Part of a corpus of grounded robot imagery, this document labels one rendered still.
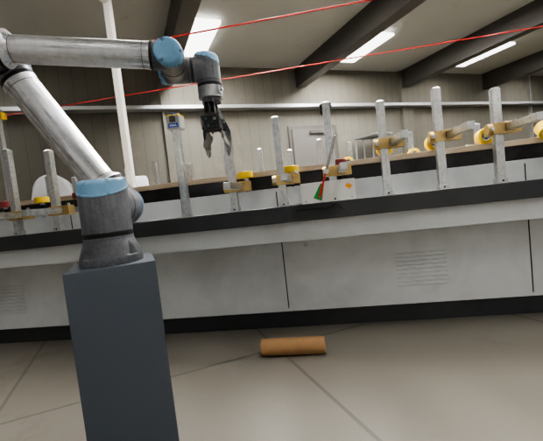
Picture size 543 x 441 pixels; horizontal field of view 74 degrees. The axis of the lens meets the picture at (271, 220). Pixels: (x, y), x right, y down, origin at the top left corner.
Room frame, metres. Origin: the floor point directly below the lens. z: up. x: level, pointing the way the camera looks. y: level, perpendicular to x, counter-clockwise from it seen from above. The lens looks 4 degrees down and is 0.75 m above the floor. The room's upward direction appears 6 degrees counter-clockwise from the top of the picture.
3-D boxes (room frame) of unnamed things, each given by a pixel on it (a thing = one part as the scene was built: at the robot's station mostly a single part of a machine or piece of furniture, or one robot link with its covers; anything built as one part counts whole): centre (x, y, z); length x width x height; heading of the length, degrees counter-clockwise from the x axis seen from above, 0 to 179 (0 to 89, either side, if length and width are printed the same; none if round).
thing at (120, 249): (1.16, 0.52, 0.65); 0.19 x 0.19 x 0.10
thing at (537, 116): (1.63, -1.10, 0.95); 0.50 x 0.04 x 0.04; 171
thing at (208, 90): (1.38, 0.17, 1.16); 0.10 x 0.09 x 0.05; 81
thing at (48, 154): (1.99, 1.16, 0.90); 0.03 x 0.03 x 0.48; 81
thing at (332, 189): (1.75, -0.29, 0.75); 0.26 x 0.01 x 0.10; 81
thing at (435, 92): (1.69, -0.81, 0.93); 0.03 x 0.03 x 0.48; 81
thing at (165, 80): (1.36, 0.29, 1.25); 0.12 x 0.12 x 0.09; 8
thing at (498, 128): (1.65, -1.08, 0.94); 0.13 x 0.06 x 0.05; 81
